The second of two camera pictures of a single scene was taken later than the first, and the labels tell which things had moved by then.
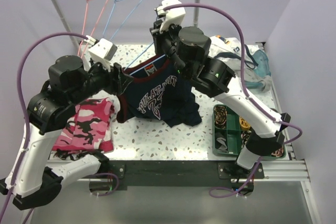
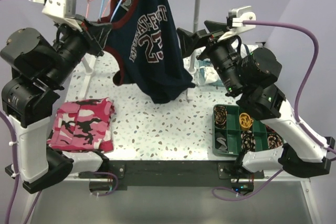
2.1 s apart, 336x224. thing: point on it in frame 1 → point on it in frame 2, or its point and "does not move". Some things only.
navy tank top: [159, 91] → [143, 38]
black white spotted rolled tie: [244, 136] does not move
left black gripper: [118, 80] → [97, 34]
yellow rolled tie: [243, 124] does not move
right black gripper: [158, 36] → [216, 30]
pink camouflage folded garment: [86, 131] does not move
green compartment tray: [226, 132] does not move
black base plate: [179, 173] does not move
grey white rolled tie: [222, 148] does not move
